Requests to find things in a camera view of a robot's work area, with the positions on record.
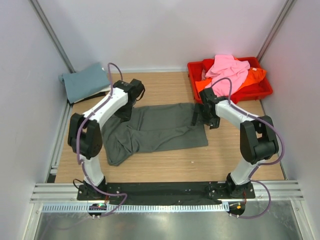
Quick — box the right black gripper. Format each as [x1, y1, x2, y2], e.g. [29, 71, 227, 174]
[192, 102, 221, 130]

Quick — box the grey t shirt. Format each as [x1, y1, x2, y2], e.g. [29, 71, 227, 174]
[101, 102, 208, 166]

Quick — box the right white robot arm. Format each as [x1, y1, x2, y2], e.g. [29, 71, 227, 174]
[191, 88, 279, 198]

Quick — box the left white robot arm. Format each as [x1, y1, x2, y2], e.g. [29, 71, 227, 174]
[67, 79, 145, 200]

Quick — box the folded black t shirt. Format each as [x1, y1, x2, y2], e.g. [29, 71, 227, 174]
[79, 91, 107, 102]

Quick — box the pink t shirt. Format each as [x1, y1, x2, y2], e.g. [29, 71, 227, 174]
[204, 54, 250, 97]

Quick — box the folded blue t shirt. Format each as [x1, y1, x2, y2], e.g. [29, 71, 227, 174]
[58, 63, 110, 104]

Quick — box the orange t shirt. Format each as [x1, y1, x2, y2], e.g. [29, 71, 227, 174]
[195, 59, 267, 95]

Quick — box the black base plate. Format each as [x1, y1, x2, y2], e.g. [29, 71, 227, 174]
[76, 181, 256, 215]

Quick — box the slotted cable duct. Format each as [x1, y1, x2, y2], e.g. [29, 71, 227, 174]
[42, 202, 229, 213]

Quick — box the aluminium front rail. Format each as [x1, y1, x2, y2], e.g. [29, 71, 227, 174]
[29, 180, 304, 203]

